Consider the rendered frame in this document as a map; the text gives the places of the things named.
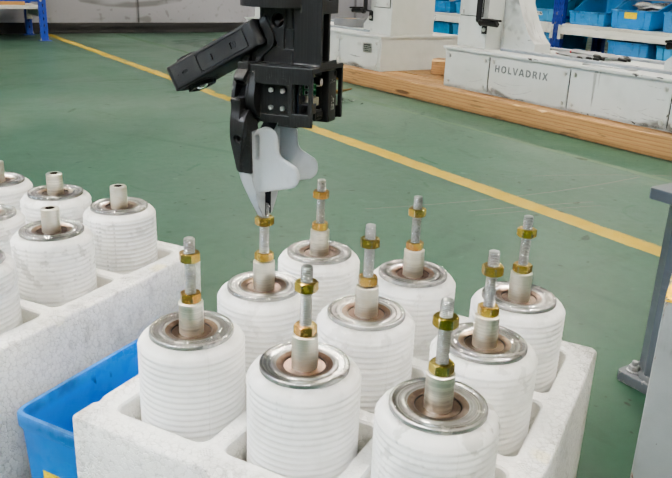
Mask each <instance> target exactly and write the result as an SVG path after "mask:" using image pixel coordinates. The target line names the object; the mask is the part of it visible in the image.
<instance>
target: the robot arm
mask: <svg viewBox="0 0 672 478"><path fill-rule="evenodd" d="M240 5H241V6H249V7H260V17H259V19H250V20H249V21H247V22H245V23H243V24H242V25H240V26H238V27H237V28H235V29H233V30H231V31H230V32H228V33H226V34H224V35H223V36H221V37H219V38H217V39H216V40H214V41H212V42H210V43H209V44H207V45H205V46H203V47H202V48H200V49H198V50H197V51H193V52H190V53H188V54H186V55H184V56H182V57H180V58H179V59H177V60H176V63H174V64H172V65H170V66H169V67H167V71H168V73H169V75H170V78H171V80H172V82H173V85H174V87H175V89H176V91H185V90H189V92H196V91H200V90H203V89H205V88H207V87H209V86H211V85H213V84H214V83H216V80H217V79H219V78H221V77H222V76H224V75H226V74H228V73H230V72H232V71H234V70H235V69H236V71H235V73H234V76H233V84H232V86H233V88H232V93H231V99H230V101H231V115H230V141H231V146H232V151H233V155H234V160H235V164H236V169H237V171H238V172H239V174H240V178H241V181H242V183H243V186H244V188H245V190H246V192H247V194H248V196H249V198H250V201H251V203H252V205H253V207H254V209H255V211H256V213H257V215H259V216H262V217H264V216H265V215H266V203H268V204H269V205H270V207H269V208H270V210H269V211H270V213H271V212H272V211H273V208H274V204H275V201H276V198H277V194H278V190H285V189H292V188H294V187H296V186H297V185H298V183H299V180H306V179H311V178H313V177H314V176H315V175H316V173H317V171H318V164H317V161H316V159H315V158H314V157H312V156H311V155H309V154H308V153H306V152H305V151H303V150H302V149H301V148H300V146H299V144H298V129H297V128H300V127H301V128H309V129H312V128H313V121H319V122H330V121H333V120H335V117H341V116H342V89H343V63H342V62H337V60H330V30H331V14H335V13H338V5H339V0H240ZM336 78H338V101H337V105H335V102H336ZM260 121H262V122H263V124H262V125H261V127H260V129H258V123H259V122H260Z"/></svg>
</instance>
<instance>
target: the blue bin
mask: <svg viewBox="0 0 672 478"><path fill-rule="evenodd" d="M138 339H139V338H138ZM138 339H136V340H134V341H133V342H131V343H129V344H128V345H126V346H124V347H122V348H121V349H119V350H117V351H115V352H114V353H112V354H110V355H109V356H107V357H105V358H103V359H102V360H100V361H98V362H96V363H95V364H93V365H91V366H90V367H88V368H86V369H84V370H83V371H81V372H79V373H77V374H76V375H74V376H72V377H71V378H69V379H67V380H65V381H64V382H62V383H60V384H58V385H57V386H55V387H53V388H52V389H50V390H48V391H46V392H45V393H43V394H41V395H39V396H38V397H36V398H34V399H33V400H31V401H29V402H27V403H26V404H24V405H23V406H21V407H20V408H19V409H18V411H17V419H18V424H19V426H20V427H21V428H22V429H23V431H24V436H25V442H26V448H27V453H28V459H29V464H30V470H31V475H32V478H78V475H77V464H76V453H75V441H74V430H73V416H74V415H75V414H76V413H78V412H79V411H81V410H82V409H84V408H86V407H87V406H89V405H90V404H92V403H94V402H99V401H100V400H101V399H102V398H103V397H104V396H105V395H106V394H108V393H110V392H111V391H113V390H114V389H116V388H118V387H119V386H121V385H122V384H124V383H125V382H127V381H129V380H130V379H132V378H133V377H135V376H137V375H138V374H139V368H138V367H139V365H138V348H137V342H138Z"/></svg>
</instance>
